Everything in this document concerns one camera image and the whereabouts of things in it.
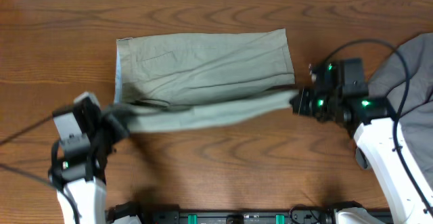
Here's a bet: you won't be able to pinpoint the grey garment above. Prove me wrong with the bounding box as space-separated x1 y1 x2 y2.
369 33 433 185

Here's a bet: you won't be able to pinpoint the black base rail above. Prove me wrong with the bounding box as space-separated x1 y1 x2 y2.
105 202 337 224

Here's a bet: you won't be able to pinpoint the khaki green shorts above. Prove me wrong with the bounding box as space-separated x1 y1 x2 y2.
112 29 296 133

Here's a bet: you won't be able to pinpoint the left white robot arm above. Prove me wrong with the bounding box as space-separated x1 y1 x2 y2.
48 106 143 224

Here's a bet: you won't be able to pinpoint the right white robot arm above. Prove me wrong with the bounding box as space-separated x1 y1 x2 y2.
290 88 432 223

